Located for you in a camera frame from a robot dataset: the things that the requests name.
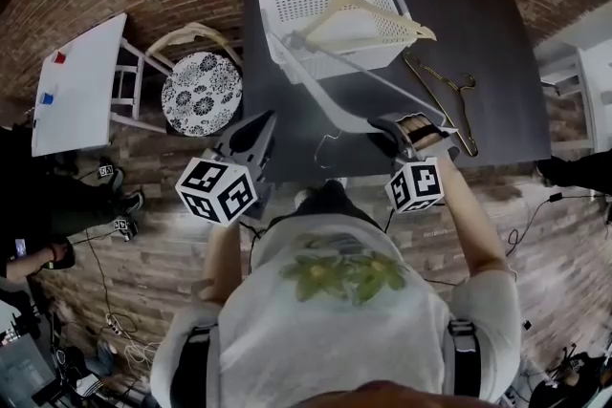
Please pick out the person's right forearm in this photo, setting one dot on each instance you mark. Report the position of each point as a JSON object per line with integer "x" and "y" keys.
{"x": 473, "y": 224}

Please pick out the person's black trousers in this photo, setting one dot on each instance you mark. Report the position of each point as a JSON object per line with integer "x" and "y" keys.
{"x": 330, "y": 205}

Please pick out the red cup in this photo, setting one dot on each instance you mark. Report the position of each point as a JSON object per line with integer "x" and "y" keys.
{"x": 59, "y": 57}

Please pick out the person's left forearm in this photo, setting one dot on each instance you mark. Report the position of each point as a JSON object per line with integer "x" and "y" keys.
{"x": 220, "y": 258}

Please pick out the white shelf unit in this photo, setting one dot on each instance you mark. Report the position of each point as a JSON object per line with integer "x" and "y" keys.
{"x": 597, "y": 86}

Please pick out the blue cup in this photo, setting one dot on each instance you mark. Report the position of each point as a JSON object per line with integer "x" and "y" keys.
{"x": 47, "y": 98}

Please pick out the white plastic laundry basket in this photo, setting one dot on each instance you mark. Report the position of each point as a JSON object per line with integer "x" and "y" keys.
{"x": 334, "y": 62}

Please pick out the person's left shoe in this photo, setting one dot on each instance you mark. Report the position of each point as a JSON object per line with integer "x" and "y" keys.
{"x": 302, "y": 198}

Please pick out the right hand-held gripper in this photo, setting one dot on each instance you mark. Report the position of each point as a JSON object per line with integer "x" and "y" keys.
{"x": 415, "y": 184}

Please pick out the person's right hand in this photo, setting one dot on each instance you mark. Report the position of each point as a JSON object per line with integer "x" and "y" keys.
{"x": 420, "y": 132}

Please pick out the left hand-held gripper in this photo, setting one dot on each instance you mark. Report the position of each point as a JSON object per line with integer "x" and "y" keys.
{"x": 215, "y": 191}

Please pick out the small white table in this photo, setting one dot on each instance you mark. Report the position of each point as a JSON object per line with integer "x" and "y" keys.
{"x": 76, "y": 95}

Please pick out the person's shoe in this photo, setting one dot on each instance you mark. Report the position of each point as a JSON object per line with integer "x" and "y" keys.
{"x": 302, "y": 198}
{"x": 338, "y": 182}

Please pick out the white plastic clothes hanger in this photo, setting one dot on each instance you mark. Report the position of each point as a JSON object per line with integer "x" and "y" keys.
{"x": 330, "y": 105}

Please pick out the person's white floral t-shirt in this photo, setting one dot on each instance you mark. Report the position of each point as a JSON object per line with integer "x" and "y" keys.
{"x": 330, "y": 339}

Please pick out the gold metal clothes hanger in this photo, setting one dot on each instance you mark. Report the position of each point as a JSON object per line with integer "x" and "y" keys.
{"x": 458, "y": 88}

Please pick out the person's right shoe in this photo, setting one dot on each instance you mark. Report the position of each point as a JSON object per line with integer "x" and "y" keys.
{"x": 338, "y": 182}

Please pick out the chair with floral seat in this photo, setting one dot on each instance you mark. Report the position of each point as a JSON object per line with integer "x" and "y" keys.
{"x": 201, "y": 95}

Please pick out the wooden clothes hanger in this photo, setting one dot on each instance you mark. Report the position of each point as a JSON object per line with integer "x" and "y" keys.
{"x": 406, "y": 21}

